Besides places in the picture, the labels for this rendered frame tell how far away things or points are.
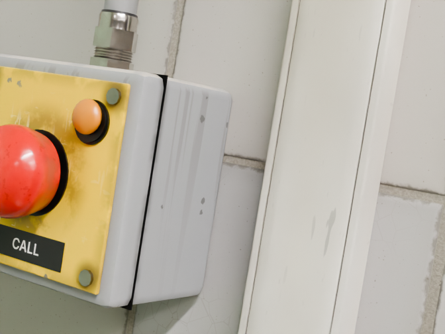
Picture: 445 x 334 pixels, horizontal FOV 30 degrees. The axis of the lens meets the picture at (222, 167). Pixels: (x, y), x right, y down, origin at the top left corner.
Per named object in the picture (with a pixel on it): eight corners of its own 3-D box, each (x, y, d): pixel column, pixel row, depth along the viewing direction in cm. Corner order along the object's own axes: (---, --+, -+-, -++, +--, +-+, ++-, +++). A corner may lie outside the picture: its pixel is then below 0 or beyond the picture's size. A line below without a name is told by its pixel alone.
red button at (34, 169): (14, 209, 38) (26, 122, 38) (76, 226, 36) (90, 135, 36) (-50, 209, 35) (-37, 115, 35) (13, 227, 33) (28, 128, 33)
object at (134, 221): (57, 253, 46) (84, 71, 45) (205, 298, 40) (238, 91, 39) (-55, 260, 39) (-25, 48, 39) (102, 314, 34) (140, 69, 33)
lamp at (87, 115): (77, 132, 35) (83, 97, 35) (104, 138, 34) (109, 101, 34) (63, 131, 35) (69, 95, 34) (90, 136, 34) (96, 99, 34)
